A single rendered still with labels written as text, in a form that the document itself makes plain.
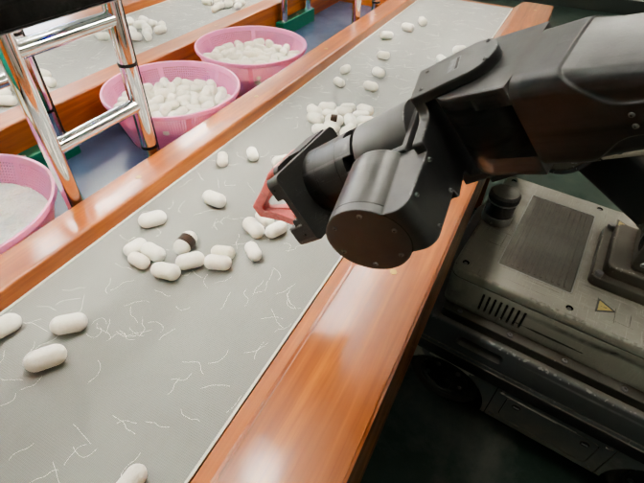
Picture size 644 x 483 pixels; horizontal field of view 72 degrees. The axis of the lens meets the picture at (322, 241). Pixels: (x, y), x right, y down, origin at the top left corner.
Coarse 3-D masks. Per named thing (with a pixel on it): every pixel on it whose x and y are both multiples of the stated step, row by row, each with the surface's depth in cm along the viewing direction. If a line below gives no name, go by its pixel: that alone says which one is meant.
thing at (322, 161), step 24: (312, 144) 39; (336, 144) 35; (288, 168) 36; (312, 168) 36; (336, 168) 34; (288, 192) 35; (312, 192) 37; (336, 192) 36; (312, 216) 37; (312, 240) 37
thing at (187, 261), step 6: (192, 252) 54; (198, 252) 55; (180, 258) 54; (186, 258) 54; (192, 258) 54; (198, 258) 54; (204, 258) 55; (180, 264) 54; (186, 264) 54; (192, 264) 54; (198, 264) 54
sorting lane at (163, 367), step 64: (448, 0) 149; (384, 64) 106; (256, 128) 81; (192, 192) 67; (256, 192) 67; (320, 256) 57; (128, 320) 49; (192, 320) 49; (256, 320) 50; (0, 384) 43; (64, 384) 43; (128, 384) 43; (192, 384) 44; (256, 384) 44; (0, 448) 39; (64, 448) 39; (128, 448) 39; (192, 448) 39
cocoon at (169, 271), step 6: (156, 264) 53; (162, 264) 53; (168, 264) 53; (174, 264) 53; (150, 270) 53; (156, 270) 52; (162, 270) 52; (168, 270) 52; (174, 270) 52; (180, 270) 53; (156, 276) 53; (162, 276) 52; (168, 276) 52; (174, 276) 52
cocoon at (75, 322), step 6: (78, 312) 47; (54, 318) 47; (60, 318) 46; (66, 318) 46; (72, 318) 47; (78, 318) 47; (84, 318) 47; (54, 324) 46; (60, 324) 46; (66, 324) 46; (72, 324) 46; (78, 324) 47; (84, 324) 47; (54, 330) 46; (60, 330) 46; (66, 330) 46; (72, 330) 47; (78, 330) 47
